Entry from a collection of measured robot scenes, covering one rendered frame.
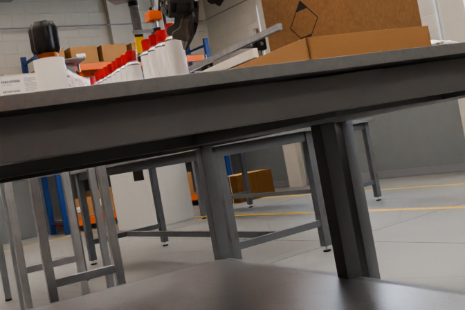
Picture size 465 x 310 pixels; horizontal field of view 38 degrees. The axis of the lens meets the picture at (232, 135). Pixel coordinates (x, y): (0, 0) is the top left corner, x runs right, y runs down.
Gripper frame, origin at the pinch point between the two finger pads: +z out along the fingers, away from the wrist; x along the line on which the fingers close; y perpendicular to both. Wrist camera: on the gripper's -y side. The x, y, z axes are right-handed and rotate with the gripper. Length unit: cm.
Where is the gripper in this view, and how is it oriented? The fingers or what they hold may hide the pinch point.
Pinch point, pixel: (187, 44)
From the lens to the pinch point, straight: 176.9
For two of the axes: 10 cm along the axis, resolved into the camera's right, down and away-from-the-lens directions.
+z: -0.7, 9.0, 4.3
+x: 4.8, 4.1, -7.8
